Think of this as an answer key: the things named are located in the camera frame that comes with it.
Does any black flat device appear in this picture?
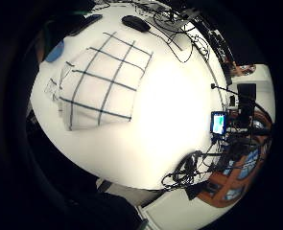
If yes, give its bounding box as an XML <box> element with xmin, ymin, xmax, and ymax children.
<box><xmin>71</xmin><ymin>13</ymin><xmax>104</xmax><ymax>35</ymax></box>

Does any bundle of black cables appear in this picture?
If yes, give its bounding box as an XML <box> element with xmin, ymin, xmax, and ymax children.
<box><xmin>128</xmin><ymin>1</ymin><xmax>200</xmax><ymax>36</ymax></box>

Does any tangle of black cables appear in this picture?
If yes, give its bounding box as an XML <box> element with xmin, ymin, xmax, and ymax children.
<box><xmin>160</xmin><ymin>149</ymin><xmax>219</xmax><ymax>193</ymax></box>

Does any black mouse cable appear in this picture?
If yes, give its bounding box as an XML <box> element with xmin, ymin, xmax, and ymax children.
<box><xmin>147</xmin><ymin>28</ymin><xmax>211</xmax><ymax>64</ymax></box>

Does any black camera rig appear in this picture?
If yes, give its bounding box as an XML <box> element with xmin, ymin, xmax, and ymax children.
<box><xmin>210</xmin><ymin>81</ymin><xmax>273</xmax><ymax>145</ymax></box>

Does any blue round lid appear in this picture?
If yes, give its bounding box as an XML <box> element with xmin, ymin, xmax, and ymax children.
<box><xmin>45</xmin><ymin>39</ymin><xmax>66</xmax><ymax>63</ymax></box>

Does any clear plastic wrapper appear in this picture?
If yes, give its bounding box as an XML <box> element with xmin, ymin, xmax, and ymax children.
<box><xmin>43</xmin><ymin>60</ymin><xmax>76</xmax><ymax>103</ymax></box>

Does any black computer mouse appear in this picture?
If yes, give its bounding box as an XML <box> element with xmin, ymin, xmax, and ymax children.
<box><xmin>121</xmin><ymin>14</ymin><xmax>152</xmax><ymax>34</ymax></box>

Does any white cloth with dark grid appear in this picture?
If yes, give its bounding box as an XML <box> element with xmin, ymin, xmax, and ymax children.
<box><xmin>58</xmin><ymin>31</ymin><xmax>154</xmax><ymax>132</ymax></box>

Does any small screen on stand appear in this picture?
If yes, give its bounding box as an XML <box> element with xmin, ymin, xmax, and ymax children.
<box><xmin>210</xmin><ymin>110</ymin><xmax>228</xmax><ymax>136</ymax></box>

